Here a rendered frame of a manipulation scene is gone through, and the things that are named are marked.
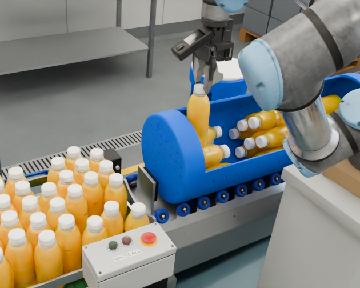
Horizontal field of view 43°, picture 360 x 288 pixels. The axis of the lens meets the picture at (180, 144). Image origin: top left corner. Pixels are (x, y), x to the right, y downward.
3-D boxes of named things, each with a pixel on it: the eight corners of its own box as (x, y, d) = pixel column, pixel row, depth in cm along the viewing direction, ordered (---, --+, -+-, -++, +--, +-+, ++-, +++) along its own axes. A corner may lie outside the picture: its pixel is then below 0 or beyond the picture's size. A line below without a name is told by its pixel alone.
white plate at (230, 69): (216, 50, 235) (216, 52, 236) (179, 63, 217) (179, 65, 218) (261, 68, 220) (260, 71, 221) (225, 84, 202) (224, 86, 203)
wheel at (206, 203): (206, 192, 145) (203, 192, 147) (196, 200, 143) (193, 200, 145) (213, 204, 146) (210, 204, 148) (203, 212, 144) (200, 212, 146)
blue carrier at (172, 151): (371, 157, 180) (398, 93, 164) (180, 223, 139) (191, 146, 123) (319, 121, 200) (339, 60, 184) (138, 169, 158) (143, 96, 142)
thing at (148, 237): (158, 242, 110) (159, 239, 110) (145, 247, 109) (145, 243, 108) (151, 232, 113) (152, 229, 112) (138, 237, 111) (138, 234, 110)
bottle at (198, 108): (208, 151, 140) (214, 94, 131) (186, 151, 139) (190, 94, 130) (204, 140, 146) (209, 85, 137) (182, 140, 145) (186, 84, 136)
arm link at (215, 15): (212, 7, 117) (195, -2, 122) (211, 25, 119) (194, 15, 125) (236, 4, 120) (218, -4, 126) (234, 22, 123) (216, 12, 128)
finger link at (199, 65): (211, 84, 138) (218, 58, 132) (195, 88, 135) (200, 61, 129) (206, 79, 140) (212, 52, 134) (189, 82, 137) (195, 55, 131)
